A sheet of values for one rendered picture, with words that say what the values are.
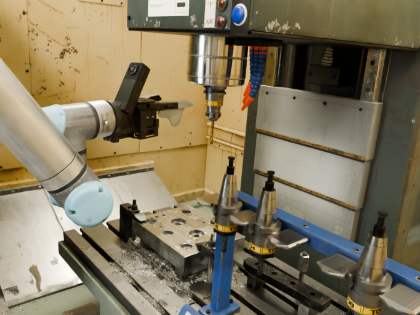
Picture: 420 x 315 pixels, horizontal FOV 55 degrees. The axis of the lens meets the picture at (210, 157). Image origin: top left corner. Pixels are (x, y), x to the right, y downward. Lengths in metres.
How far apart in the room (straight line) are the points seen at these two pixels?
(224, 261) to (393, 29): 0.69
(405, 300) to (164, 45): 1.80
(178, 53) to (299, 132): 1.02
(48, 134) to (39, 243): 1.20
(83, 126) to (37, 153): 0.17
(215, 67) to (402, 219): 0.75
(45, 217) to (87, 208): 1.25
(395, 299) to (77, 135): 0.59
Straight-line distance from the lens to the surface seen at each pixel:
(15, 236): 1.83
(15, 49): 1.90
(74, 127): 0.77
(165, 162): 2.32
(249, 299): 1.14
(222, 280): 1.02
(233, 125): 2.27
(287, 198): 1.54
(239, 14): 0.73
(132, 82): 0.87
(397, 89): 1.31
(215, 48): 1.02
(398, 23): 1.13
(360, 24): 0.99
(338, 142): 1.36
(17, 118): 0.62
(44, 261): 1.75
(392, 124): 1.32
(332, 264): 0.71
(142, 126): 0.88
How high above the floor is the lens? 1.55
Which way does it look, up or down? 16 degrees down
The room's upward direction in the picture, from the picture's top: 4 degrees clockwise
